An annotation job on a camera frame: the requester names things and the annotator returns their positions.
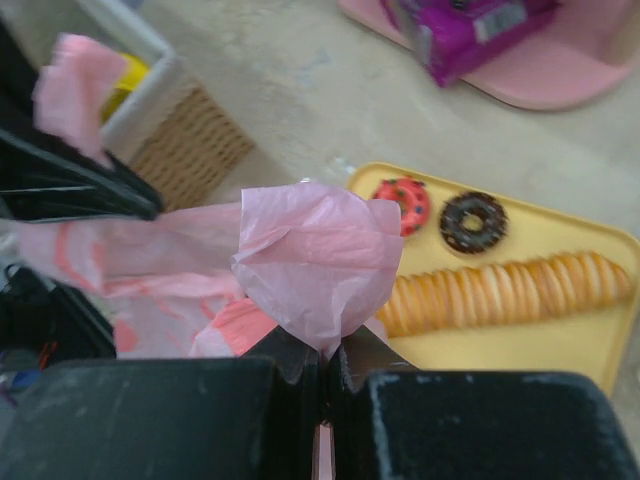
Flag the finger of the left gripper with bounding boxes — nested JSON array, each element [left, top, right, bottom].
[[1, 25, 164, 223]]

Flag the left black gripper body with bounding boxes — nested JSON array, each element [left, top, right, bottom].
[[1, 264, 116, 371]]

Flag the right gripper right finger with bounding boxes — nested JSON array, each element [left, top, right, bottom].
[[325, 328, 639, 479]]

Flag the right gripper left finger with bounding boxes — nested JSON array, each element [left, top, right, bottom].
[[1, 329, 320, 479]]

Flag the pink plastic bag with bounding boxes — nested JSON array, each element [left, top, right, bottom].
[[7, 34, 404, 359]]

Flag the purple snack packet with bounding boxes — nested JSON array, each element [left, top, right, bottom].
[[381, 0, 559, 87]]

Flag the long baguette bread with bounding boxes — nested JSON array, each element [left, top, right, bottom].
[[377, 251, 633, 337]]

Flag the wicker basket with liner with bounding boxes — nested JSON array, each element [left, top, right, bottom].
[[79, 1, 255, 210]]

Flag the yellow banana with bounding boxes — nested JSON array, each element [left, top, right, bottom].
[[101, 52, 150, 125]]

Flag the yellow plastic tray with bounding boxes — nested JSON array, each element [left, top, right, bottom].
[[347, 163, 639, 393]]

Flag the pink sprinkled donut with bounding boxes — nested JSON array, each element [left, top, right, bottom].
[[372, 177, 431, 237]]

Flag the chocolate donut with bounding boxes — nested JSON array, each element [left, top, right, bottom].
[[438, 191, 509, 255]]

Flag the pink three-tier shelf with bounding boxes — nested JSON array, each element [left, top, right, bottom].
[[337, 0, 640, 112]]

